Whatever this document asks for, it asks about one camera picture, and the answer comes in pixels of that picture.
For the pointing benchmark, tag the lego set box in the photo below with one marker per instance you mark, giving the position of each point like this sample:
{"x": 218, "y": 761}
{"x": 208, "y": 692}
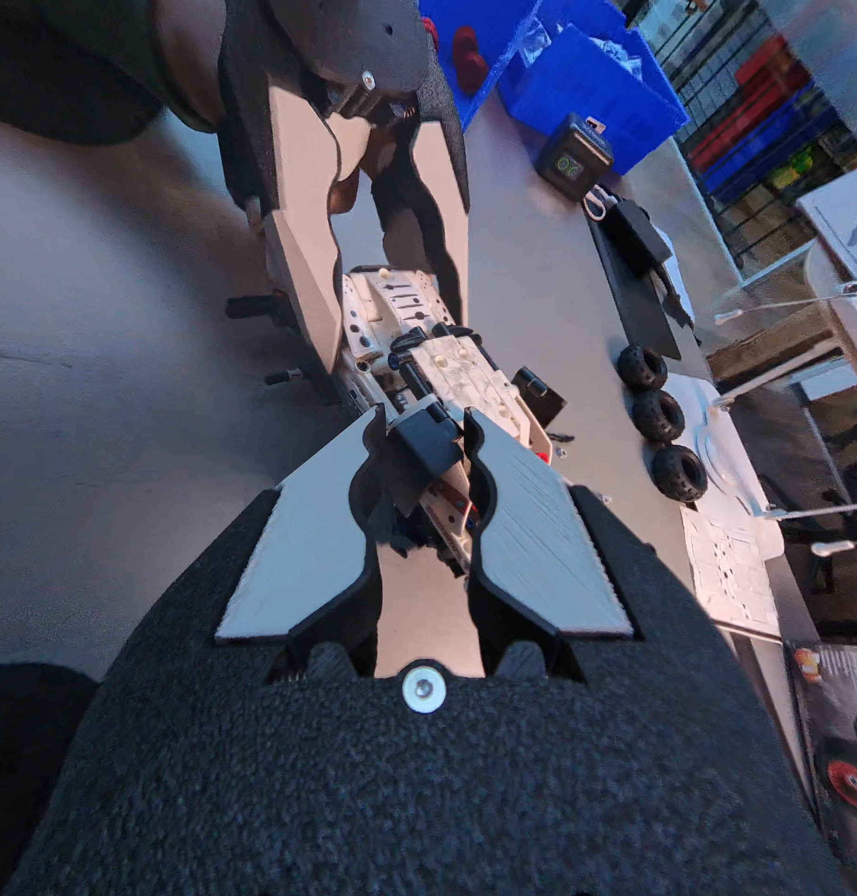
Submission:
{"x": 842, "y": 756}

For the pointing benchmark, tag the lego sticker sheet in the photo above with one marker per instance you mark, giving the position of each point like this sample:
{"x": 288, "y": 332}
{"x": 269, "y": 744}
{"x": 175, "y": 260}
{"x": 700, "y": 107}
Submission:
{"x": 730, "y": 574}

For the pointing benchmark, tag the clear plastic bag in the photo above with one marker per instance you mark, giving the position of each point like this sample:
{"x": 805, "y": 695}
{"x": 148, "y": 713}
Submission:
{"x": 597, "y": 49}

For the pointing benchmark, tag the person's left forearm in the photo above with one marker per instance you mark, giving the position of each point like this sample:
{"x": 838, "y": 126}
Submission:
{"x": 191, "y": 70}

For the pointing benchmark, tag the white book stand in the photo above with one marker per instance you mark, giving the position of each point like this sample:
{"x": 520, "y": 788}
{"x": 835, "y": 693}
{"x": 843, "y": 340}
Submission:
{"x": 737, "y": 469}

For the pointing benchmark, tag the stacked red and blue crates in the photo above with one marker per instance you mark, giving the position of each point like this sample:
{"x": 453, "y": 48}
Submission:
{"x": 751, "y": 119}

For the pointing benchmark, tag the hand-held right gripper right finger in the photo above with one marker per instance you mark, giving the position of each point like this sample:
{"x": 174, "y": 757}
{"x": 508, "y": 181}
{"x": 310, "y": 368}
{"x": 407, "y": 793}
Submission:
{"x": 548, "y": 553}

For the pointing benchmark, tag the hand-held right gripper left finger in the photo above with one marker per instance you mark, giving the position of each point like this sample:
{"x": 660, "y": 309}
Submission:
{"x": 296, "y": 560}

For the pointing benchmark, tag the white lego vehicle model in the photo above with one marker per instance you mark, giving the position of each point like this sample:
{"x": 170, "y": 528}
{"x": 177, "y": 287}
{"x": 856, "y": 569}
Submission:
{"x": 387, "y": 301}

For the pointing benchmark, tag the red lego wheel rim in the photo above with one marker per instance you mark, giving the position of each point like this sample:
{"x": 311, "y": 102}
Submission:
{"x": 430, "y": 32}
{"x": 468, "y": 42}
{"x": 475, "y": 74}

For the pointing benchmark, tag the black knobby lego tire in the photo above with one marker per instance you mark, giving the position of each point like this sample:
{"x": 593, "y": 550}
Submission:
{"x": 679, "y": 473}
{"x": 642, "y": 367}
{"x": 658, "y": 416}

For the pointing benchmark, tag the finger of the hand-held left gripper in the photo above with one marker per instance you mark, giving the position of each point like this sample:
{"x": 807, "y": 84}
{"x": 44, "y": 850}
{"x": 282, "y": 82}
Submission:
{"x": 436, "y": 238}
{"x": 296, "y": 196}

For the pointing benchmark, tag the black digital timer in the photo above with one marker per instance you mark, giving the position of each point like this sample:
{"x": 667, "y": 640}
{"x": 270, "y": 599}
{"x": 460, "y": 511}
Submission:
{"x": 573, "y": 157}

